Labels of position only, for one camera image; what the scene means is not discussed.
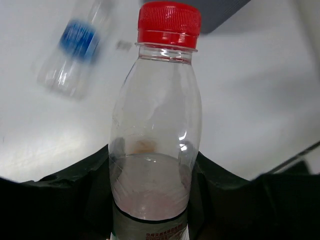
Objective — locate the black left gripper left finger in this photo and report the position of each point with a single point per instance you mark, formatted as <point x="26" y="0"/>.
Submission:
<point x="72" y="204"/>

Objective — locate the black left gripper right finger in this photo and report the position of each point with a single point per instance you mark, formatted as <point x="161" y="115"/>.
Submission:
<point x="224" y="206"/>

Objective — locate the clear bottle red cap label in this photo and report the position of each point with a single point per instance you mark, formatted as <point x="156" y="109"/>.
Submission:
<point x="156" y="127"/>

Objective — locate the grey mesh waste bin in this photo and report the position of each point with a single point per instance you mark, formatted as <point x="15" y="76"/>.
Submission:
<point x="214" y="12"/>

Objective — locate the clear bottle blue Aqua label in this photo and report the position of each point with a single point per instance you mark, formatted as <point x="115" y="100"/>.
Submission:
<point x="66" y="68"/>

